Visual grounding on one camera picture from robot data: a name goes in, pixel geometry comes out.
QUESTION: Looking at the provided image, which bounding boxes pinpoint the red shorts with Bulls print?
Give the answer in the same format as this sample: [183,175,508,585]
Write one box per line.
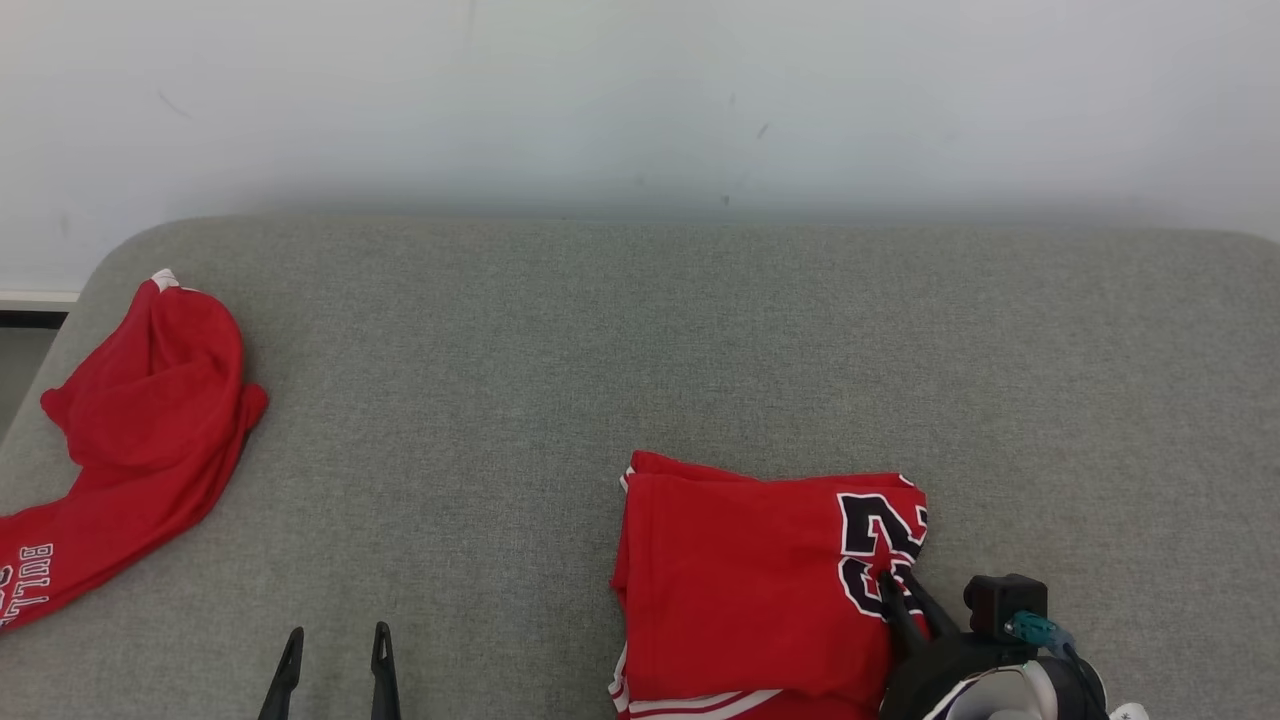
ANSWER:
[0,268,269,633]

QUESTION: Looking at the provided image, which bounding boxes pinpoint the grey fabric sofa cushion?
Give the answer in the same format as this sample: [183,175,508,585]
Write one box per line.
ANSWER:
[0,215,1280,720]

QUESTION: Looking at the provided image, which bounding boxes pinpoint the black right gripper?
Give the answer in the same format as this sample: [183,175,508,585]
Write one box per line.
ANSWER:
[878,568,1031,720]

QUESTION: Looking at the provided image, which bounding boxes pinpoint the red jersey with black number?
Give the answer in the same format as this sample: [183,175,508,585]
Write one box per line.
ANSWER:
[608,450,931,720]

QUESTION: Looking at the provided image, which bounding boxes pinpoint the white and black baseboard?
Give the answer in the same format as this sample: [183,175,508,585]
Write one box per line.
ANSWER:
[0,290,81,329]

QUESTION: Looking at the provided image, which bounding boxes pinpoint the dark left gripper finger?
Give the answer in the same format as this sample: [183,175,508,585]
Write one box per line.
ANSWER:
[258,627,304,720]
[370,622,401,720]

